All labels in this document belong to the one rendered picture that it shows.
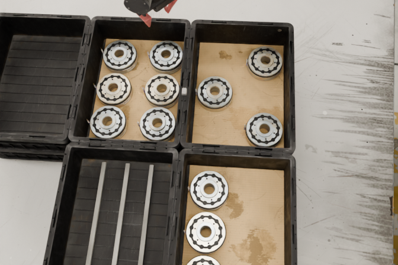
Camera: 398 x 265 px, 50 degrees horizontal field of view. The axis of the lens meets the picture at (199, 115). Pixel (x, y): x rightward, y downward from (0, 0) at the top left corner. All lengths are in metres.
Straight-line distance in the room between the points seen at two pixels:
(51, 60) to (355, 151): 0.99
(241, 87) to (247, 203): 0.35
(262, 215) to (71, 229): 0.51
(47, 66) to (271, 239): 0.85
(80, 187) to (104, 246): 0.18
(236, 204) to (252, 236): 0.09
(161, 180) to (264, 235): 0.31
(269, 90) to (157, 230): 0.52
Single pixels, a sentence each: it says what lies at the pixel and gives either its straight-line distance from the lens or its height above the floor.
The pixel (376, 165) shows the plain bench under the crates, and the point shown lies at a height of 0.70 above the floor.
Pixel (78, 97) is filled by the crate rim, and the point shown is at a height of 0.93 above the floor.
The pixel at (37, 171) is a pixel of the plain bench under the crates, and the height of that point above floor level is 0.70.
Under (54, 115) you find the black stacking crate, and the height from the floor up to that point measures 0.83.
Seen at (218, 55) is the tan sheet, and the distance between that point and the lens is 1.35.
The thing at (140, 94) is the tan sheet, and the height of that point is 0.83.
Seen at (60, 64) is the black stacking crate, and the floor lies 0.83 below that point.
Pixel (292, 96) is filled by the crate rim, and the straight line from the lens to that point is 1.19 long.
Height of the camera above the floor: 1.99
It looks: 67 degrees down
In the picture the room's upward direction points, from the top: 6 degrees counter-clockwise
